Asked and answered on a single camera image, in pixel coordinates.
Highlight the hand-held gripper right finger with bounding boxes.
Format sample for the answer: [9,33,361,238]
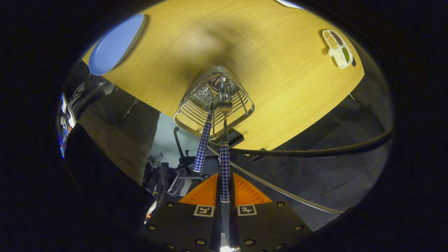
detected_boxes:
[229,173,314,252]

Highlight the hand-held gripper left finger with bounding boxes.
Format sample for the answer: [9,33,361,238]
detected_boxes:
[140,173,223,252]

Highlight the fork with blue checked handle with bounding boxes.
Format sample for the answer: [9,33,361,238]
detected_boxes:
[218,82,234,203]

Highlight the spoon with blue checked handle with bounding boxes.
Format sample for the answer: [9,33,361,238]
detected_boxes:
[193,78,225,173]

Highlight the black office chair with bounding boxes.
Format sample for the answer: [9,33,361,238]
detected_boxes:
[154,127,224,198]

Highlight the person's legs in beige trousers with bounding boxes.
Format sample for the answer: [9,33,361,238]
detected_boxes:
[77,89,161,186]

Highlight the lit display screen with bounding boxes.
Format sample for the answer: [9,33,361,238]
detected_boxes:
[57,92,77,159]

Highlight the white divided snack tray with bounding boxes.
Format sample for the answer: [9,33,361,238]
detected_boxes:
[322,29,354,69]

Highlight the blue round plate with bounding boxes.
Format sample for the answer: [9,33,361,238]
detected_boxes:
[88,14,146,76]

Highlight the thin grey cable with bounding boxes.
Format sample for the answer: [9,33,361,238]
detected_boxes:
[206,145,343,215]

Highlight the thick black cable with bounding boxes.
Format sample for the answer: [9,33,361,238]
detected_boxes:
[208,126,394,158]

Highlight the metal wire cutlery basket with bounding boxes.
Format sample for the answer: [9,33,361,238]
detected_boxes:
[174,65,255,140]

